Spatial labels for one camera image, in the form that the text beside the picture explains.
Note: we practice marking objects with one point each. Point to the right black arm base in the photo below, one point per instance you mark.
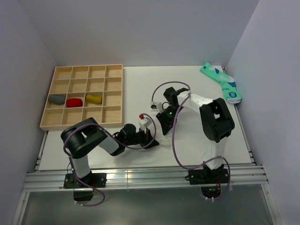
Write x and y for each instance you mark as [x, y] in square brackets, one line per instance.
[214, 178]

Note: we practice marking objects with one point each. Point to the yellow sock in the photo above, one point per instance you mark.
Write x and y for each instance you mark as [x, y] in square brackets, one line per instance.
[92, 99]

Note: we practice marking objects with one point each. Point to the rolled red sock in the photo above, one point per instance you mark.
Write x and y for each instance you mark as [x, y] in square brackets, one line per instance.
[74, 102]

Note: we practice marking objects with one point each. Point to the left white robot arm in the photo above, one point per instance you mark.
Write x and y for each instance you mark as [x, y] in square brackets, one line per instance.
[83, 137]

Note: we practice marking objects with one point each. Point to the mint green patterned sock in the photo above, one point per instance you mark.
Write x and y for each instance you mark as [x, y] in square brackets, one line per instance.
[227, 83]

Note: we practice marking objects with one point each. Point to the rolled grey sock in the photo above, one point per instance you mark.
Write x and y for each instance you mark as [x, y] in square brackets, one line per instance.
[57, 99]

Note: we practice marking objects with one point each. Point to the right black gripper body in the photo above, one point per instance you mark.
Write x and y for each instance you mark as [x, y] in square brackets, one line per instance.
[168, 116]

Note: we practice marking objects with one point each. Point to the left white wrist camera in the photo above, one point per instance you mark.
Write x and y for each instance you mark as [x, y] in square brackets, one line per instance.
[144, 122]

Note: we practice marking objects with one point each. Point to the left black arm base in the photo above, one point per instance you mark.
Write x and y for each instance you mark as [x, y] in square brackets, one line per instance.
[96, 180]

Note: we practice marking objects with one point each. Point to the wooden compartment tray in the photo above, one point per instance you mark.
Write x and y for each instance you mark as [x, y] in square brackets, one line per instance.
[77, 82]

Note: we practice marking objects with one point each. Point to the aluminium rail frame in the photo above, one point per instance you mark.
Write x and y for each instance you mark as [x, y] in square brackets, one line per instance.
[150, 196]

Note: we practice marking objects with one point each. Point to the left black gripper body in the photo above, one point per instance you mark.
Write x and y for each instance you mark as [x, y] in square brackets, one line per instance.
[140, 138]

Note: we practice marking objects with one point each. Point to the white sock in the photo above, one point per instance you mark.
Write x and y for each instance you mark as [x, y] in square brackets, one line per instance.
[165, 140]

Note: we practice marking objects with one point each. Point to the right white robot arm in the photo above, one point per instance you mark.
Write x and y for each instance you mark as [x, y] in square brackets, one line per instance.
[217, 123]

